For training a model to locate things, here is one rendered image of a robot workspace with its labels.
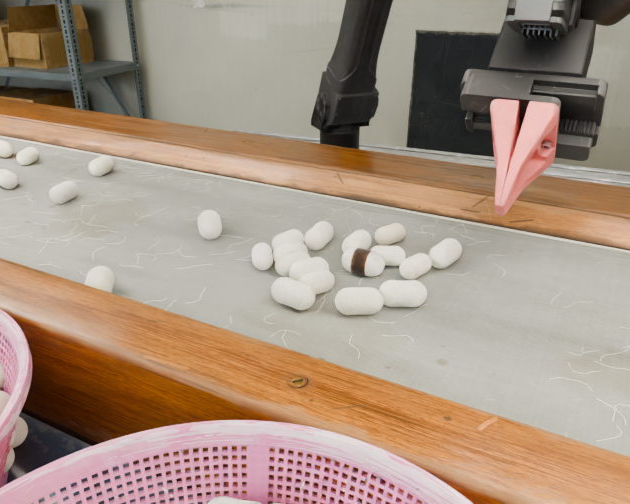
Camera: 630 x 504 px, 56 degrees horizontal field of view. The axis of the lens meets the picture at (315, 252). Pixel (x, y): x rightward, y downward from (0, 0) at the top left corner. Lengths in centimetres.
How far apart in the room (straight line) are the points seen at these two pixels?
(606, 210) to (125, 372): 45
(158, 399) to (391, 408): 14
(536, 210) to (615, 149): 192
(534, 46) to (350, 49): 39
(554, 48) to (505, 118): 7
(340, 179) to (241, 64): 219
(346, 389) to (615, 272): 30
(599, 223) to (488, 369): 25
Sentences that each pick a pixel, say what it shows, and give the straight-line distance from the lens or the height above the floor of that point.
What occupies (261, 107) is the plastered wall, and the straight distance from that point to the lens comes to 282.
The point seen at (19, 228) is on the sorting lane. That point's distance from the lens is 65.
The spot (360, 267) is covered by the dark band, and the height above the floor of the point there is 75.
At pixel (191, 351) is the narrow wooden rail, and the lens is 36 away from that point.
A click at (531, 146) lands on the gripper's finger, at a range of 45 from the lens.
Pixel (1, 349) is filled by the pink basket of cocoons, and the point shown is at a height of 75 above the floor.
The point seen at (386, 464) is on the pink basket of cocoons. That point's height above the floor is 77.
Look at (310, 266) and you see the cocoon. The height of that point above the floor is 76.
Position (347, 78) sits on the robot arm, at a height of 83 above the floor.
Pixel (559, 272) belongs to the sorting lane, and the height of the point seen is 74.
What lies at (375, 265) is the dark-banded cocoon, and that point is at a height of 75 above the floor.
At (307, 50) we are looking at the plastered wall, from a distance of 268.
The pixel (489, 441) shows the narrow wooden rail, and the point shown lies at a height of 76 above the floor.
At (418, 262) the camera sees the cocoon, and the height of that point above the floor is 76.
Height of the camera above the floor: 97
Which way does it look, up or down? 26 degrees down
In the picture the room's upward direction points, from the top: straight up
